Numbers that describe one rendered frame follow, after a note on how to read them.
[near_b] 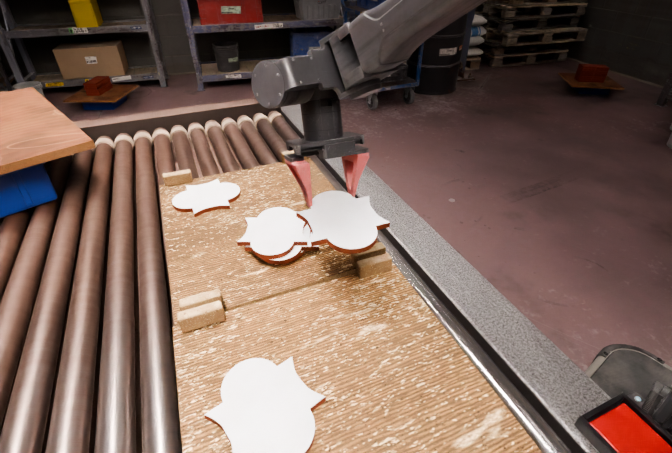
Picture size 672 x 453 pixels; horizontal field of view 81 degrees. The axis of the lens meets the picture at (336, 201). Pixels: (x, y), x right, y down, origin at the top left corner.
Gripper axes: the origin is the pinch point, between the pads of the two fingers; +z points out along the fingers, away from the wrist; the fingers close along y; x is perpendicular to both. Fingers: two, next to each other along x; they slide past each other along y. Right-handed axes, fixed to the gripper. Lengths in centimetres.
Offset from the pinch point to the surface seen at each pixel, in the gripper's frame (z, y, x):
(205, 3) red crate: -108, 20, 403
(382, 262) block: 11.2, 6.3, -3.2
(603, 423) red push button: 23.2, 19.2, -30.9
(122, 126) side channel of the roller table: -11, -36, 75
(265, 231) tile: 6.6, -9.3, 9.8
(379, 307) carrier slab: 15.4, 2.9, -8.4
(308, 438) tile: 18.9, -12.5, -22.1
